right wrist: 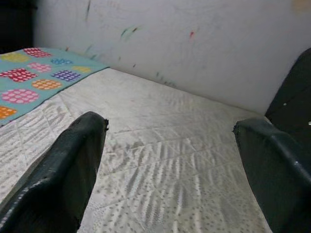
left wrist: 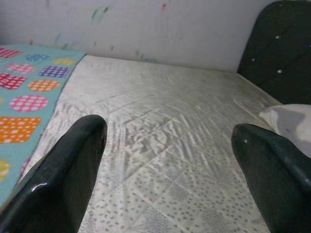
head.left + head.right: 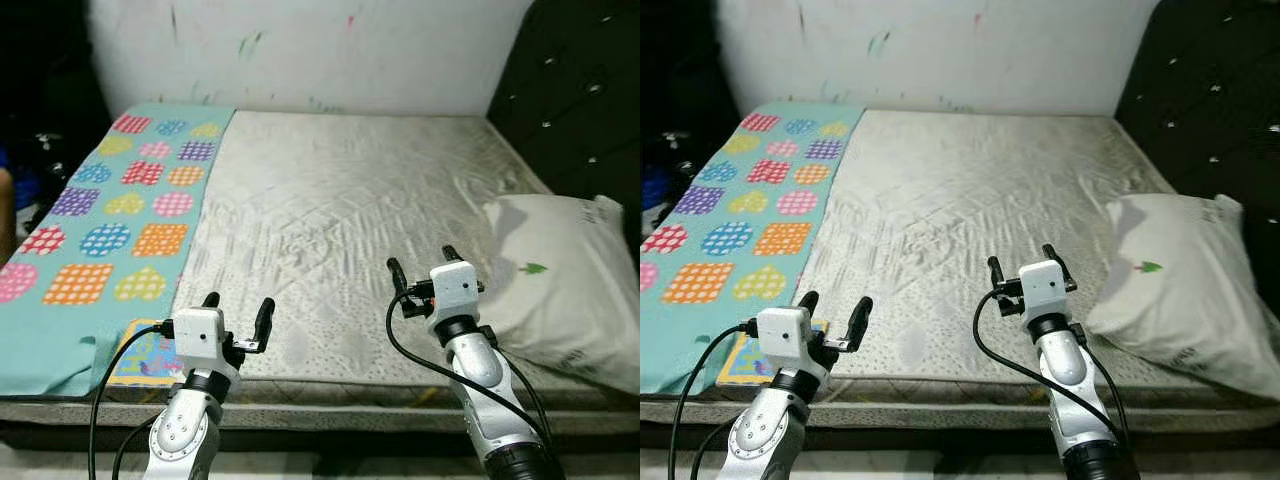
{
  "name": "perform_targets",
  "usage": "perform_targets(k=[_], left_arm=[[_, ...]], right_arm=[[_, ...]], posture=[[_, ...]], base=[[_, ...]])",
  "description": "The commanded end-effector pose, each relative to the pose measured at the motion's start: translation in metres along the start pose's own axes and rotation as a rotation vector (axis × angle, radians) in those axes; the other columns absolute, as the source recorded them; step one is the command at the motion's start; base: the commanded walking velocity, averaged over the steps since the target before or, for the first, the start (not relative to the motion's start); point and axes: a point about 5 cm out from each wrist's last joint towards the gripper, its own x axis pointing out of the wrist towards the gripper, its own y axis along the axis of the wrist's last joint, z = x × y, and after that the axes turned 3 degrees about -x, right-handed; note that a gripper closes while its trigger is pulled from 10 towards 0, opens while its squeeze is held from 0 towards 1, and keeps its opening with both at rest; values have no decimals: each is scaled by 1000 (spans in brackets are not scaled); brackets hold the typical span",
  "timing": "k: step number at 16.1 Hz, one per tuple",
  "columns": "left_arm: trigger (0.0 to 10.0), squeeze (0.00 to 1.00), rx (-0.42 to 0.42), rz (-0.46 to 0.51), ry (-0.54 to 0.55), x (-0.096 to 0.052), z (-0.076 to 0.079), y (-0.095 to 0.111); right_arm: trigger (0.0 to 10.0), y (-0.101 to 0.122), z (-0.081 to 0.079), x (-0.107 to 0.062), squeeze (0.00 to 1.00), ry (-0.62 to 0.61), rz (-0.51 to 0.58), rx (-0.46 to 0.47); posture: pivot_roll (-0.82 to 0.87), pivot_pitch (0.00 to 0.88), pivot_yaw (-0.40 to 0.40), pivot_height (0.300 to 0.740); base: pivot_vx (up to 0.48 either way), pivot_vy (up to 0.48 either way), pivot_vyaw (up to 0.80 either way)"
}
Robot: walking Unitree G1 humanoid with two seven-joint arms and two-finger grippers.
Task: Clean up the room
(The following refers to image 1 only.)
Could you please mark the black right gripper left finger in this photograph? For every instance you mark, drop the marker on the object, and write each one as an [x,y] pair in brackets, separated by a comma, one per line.
[53,184]

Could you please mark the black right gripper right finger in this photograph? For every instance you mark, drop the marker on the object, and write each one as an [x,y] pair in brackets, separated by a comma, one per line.
[279,184]

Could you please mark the dark tufted headboard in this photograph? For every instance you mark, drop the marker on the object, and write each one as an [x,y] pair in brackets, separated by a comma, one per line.
[291,92]

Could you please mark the teal sheet colourful shapes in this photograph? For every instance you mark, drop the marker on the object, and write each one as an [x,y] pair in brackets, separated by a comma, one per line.
[22,75]

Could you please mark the white quilted mattress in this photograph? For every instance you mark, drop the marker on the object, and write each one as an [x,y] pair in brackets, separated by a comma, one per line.
[165,157]

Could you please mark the black furniture piece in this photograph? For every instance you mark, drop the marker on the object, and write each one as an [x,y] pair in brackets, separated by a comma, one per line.
[14,24]

